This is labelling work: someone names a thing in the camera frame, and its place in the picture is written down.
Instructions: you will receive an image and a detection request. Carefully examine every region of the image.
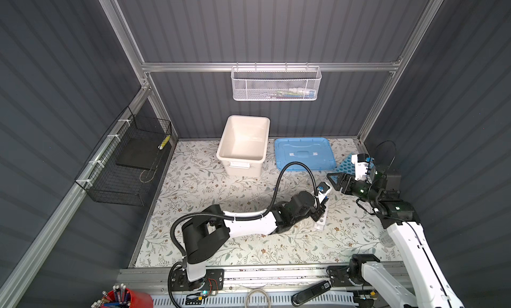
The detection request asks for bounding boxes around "yellow brush in basket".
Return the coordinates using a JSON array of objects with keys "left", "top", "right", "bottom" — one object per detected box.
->
[{"left": 158, "top": 135, "right": 172, "bottom": 151}]

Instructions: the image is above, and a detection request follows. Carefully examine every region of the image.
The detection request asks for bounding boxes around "white small tube rack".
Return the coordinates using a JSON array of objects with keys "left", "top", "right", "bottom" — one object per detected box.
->
[{"left": 314, "top": 213, "right": 327, "bottom": 232}]

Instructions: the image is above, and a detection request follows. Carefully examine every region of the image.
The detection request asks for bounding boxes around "white plastic storage bin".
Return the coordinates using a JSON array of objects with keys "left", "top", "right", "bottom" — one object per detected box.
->
[{"left": 216, "top": 115, "right": 270, "bottom": 178}]

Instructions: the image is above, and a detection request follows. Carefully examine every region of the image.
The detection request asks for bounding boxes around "blue test tube rack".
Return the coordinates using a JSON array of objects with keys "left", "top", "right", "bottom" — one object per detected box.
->
[{"left": 335, "top": 153, "right": 369, "bottom": 175}]

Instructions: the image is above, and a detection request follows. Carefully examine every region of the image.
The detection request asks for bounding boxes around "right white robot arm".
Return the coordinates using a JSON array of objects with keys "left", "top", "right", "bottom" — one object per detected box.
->
[{"left": 327, "top": 169, "right": 463, "bottom": 307}]

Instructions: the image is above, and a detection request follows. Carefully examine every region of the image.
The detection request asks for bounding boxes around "black wire wall basket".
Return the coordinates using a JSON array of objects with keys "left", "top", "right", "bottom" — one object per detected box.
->
[{"left": 75, "top": 109, "right": 172, "bottom": 207}]

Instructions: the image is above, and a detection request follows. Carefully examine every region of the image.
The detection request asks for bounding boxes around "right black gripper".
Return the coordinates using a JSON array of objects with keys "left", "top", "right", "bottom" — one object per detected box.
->
[{"left": 327, "top": 171, "right": 379, "bottom": 204}]

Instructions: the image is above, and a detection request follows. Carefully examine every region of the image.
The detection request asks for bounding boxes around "coiled beige cable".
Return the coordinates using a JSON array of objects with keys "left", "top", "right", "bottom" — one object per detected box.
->
[{"left": 244, "top": 287, "right": 272, "bottom": 308}]

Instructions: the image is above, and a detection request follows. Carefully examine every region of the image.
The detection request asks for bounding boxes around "black handheld device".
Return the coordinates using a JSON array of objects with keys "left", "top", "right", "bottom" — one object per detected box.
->
[{"left": 291, "top": 281, "right": 332, "bottom": 307}]

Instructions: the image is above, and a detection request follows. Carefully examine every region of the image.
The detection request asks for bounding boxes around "red pen cup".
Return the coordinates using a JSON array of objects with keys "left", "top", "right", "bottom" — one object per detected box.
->
[{"left": 91, "top": 288, "right": 154, "bottom": 308}]

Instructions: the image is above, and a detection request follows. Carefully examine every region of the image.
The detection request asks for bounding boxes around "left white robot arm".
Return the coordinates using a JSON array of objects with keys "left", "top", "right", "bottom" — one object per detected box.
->
[{"left": 168, "top": 162, "right": 331, "bottom": 292}]

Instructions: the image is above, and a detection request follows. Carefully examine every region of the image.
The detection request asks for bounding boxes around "blue plastic bin lid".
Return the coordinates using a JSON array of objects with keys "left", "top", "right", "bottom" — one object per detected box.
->
[{"left": 274, "top": 137, "right": 337, "bottom": 171}]

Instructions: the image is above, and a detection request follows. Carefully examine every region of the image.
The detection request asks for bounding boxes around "white wire wall basket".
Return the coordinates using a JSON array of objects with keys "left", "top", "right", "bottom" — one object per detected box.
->
[{"left": 230, "top": 65, "right": 322, "bottom": 101}]

